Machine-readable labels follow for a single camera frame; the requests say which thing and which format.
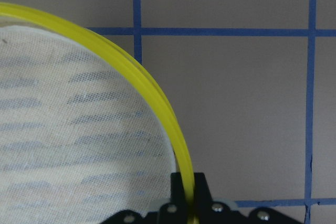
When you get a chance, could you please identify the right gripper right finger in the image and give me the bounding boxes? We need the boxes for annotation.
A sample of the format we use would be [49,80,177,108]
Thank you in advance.
[194,173,212,205]

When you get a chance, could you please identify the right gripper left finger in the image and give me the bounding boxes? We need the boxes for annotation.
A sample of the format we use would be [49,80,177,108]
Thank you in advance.
[170,172,186,205]

